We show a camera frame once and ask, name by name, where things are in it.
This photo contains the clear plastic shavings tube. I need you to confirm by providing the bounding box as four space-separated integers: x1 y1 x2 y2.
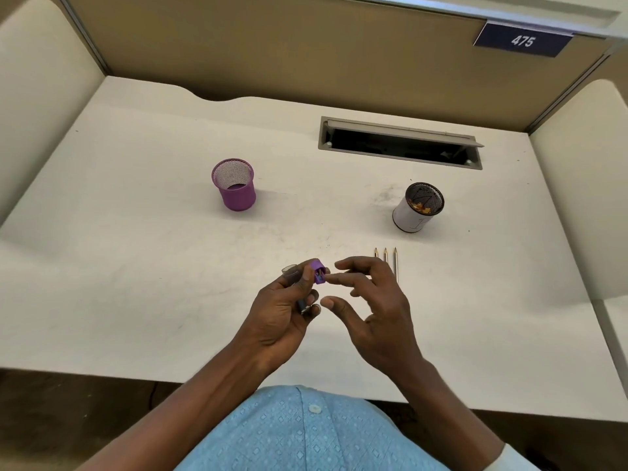
281 263 315 315

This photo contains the dark blue number sign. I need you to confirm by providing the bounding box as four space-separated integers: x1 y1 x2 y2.
473 20 575 58

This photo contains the tan back partition panel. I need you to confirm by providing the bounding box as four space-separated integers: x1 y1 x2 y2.
56 0 628 133

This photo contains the light blue patterned shirt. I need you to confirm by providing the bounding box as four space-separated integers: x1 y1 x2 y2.
174 385 540 471

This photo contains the person's right forearm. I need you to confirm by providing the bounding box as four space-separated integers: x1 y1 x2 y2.
392 358 506 471

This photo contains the person's left forearm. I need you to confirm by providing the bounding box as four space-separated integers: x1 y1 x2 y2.
76 337 275 471

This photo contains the purple mesh pencil cup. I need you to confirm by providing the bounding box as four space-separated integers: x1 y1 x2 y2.
211 158 257 212

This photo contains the white cup with black rim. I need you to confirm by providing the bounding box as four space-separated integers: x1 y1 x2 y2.
392 182 445 234

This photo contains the tan neighbouring partition panel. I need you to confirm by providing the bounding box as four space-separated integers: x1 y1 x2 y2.
586 43 628 106

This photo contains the person's right hand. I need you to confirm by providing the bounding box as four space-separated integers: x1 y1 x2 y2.
319 256 427 379

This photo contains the cream side divider panel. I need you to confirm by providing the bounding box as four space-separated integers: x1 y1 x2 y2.
529 78 628 301
0 0 107 224

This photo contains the grey desk cable tray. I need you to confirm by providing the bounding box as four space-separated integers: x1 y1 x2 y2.
317 116 485 171

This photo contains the person's left hand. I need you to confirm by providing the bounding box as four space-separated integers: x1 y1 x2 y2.
235 259 330 376

